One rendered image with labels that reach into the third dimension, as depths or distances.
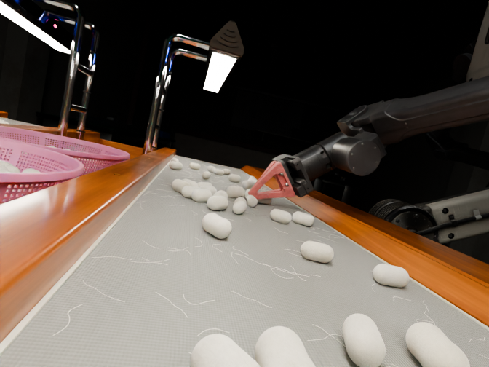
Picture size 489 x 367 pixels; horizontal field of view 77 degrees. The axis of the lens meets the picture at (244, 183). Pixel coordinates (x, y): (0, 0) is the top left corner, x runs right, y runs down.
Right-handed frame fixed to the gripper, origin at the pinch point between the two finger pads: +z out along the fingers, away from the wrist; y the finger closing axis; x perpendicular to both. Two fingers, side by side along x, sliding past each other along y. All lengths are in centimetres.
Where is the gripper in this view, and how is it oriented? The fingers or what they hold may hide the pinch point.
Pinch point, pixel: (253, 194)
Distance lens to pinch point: 56.3
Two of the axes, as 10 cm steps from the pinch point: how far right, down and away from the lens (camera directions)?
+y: 1.6, 1.5, -9.8
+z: -8.8, 4.6, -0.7
